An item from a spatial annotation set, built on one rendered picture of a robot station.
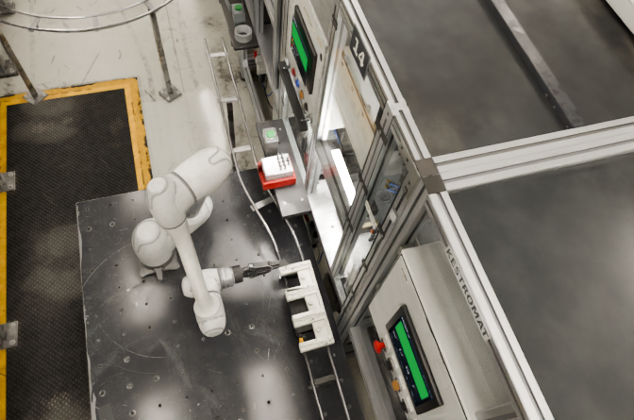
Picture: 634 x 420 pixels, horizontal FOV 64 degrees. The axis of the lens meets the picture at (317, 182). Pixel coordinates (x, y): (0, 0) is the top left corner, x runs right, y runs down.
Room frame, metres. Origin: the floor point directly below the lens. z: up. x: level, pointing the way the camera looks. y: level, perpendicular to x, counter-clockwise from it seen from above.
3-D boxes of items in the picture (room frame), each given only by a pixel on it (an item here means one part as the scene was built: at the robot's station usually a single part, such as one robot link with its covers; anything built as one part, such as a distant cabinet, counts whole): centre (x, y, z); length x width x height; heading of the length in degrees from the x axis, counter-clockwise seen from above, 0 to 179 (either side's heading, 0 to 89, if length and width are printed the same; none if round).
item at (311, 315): (0.65, -0.05, 0.84); 0.36 x 0.14 x 0.10; 26
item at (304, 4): (1.40, 0.04, 1.60); 0.42 x 0.29 x 0.46; 26
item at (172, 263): (0.79, 0.66, 0.71); 0.22 x 0.18 x 0.06; 26
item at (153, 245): (0.81, 0.66, 0.85); 0.18 x 0.16 x 0.22; 147
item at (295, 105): (1.34, 0.16, 1.37); 0.36 x 0.04 x 0.04; 26
